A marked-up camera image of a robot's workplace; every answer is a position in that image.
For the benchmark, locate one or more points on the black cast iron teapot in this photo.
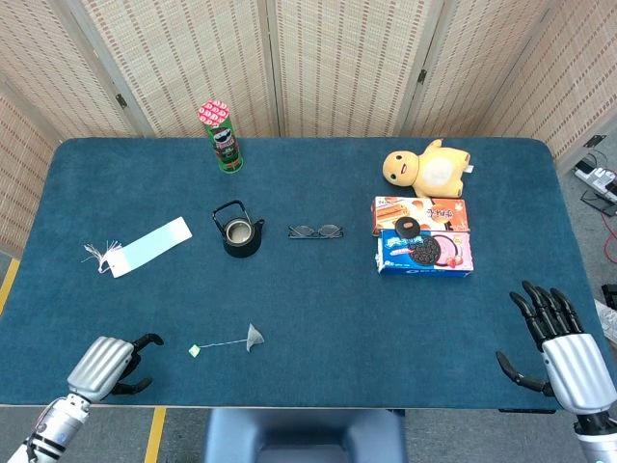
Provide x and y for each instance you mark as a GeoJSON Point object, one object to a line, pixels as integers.
{"type": "Point", "coordinates": [238, 243]}

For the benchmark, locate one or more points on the pale blue tasselled bookmark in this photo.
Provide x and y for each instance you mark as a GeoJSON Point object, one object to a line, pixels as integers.
{"type": "Point", "coordinates": [149, 243]}

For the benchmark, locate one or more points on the orange biscuit box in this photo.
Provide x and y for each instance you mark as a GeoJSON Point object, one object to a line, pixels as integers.
{"type": "Point", "coordinates": [434, 212]}

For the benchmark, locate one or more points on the woven folding screen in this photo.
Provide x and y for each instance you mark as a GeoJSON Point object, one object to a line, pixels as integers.
{"type": "Point", "coordinates": [337, 58]}

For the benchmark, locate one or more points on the blue Oreo box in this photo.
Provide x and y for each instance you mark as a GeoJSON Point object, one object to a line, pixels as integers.
{"type": "Point", "coordinates": [434, 258]}

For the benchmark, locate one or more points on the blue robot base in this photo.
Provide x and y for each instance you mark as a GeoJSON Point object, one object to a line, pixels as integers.
{"type": "Point", "coordinates": [303, 436]}

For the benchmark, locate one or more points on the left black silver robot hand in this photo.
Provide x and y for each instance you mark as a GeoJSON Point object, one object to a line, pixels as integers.
{"type": "Point", "coordinates": [99, 366]}

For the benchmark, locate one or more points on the yellow plush toy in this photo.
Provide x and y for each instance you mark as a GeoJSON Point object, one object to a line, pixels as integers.
{"type": "Point", "coordinates": [434, 171]}

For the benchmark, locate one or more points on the white power strip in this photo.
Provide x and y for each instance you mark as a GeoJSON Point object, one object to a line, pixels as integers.
{"type": "Point", "coordinates": [598, 176]}

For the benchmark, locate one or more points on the blue table cloth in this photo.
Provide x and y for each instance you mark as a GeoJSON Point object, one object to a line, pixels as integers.
{"type": "Point", "coordinates": [313, 308]}

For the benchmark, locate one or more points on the green Pringles can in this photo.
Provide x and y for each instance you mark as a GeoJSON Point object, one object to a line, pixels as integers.
{"type": "Point", "coordinates": [224, 144]}

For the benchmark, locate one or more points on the folded black eyeglasses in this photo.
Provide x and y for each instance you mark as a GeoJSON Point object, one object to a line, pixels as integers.
{"type": "Point", "coordinates": [315, 232]}

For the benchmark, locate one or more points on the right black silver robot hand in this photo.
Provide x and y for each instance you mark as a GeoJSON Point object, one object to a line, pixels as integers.
{"type": "Point", "coordinates": [576, 366]}

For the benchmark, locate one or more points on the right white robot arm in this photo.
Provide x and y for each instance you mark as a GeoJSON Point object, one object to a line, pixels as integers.
{"type": "Point", "coordinates": [598, 436]}

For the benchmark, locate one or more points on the black teapot lid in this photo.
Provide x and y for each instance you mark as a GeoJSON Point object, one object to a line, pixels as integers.
{"type": "Point", "coordinates": [406, 226]}

